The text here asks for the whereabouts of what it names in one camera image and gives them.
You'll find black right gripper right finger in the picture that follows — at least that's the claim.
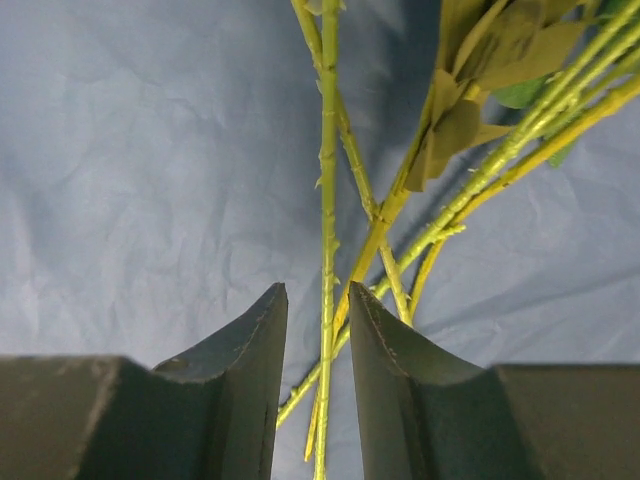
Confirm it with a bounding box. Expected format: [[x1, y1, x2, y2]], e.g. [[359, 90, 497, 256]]
[[349, 282, 639, 479]]

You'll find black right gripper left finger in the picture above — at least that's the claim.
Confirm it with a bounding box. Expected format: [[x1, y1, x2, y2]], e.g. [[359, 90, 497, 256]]
[[1, 283, 288, 479]]

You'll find large orange rose stem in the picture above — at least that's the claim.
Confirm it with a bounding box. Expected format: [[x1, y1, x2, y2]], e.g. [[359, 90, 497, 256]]
[[274, 0, 640, 464]]

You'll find blue wrapping paper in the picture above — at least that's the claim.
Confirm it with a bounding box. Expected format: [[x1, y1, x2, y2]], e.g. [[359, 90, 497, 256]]
[[0, 0, 640, 480]]

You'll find orange and pink flower bouquet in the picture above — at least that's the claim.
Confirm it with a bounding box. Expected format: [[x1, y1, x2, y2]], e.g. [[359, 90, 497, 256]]
[[278, 1, 381, 479]]

